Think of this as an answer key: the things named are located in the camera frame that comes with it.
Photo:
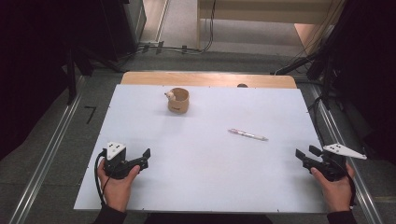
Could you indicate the light wooden bench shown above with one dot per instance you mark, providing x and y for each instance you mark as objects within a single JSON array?
[{"x": 264, "y": 12}]

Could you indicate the wooden pen holder cup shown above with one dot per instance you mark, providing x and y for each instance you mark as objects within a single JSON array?
[{"x": 178, "y": 101}]

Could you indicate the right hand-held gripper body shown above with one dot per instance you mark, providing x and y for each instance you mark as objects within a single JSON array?
[{"x": 330, "y": 166}]

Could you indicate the black metal stand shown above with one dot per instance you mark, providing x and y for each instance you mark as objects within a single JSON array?
[{"x": 71, "y": 77}]

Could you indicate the white table cover board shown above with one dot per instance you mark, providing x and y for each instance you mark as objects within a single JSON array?
[{"x": 199, "y": 174}]

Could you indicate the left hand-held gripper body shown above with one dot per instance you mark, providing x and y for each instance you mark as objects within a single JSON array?
[{"x": 114, "y": 161}]

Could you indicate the person's left hand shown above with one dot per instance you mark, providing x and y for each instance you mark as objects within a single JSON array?
[{"x": 117, "y": 189}]

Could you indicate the person's right hand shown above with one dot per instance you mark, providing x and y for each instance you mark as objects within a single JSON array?
[{"x": 336, "y": 189}]

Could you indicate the pink and white pen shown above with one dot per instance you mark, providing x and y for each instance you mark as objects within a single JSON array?
[{"x": 247, "y": 134}]

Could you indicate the black tripod stand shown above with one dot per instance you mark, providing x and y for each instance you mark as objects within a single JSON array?
[{"x": 323, "y": 62}]

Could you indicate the metal floor rail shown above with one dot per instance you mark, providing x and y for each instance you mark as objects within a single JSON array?
[
  {"x": 46, "y": 155},
  {"x": 348, "y": 146}
]

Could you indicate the dark cabinet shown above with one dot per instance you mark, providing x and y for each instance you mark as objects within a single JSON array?
[{"x": 130, "y": 25}]

